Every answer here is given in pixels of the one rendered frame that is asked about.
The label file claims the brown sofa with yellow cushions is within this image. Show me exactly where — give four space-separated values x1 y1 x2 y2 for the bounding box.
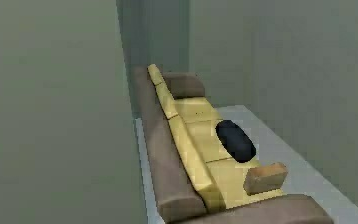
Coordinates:
130 63 335 224

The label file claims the black oval cushion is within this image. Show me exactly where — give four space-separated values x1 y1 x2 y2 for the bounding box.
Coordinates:
215 119 257 164

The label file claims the tan box-shaped pillow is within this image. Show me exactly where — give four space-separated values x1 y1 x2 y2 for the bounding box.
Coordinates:
243 162 289 196

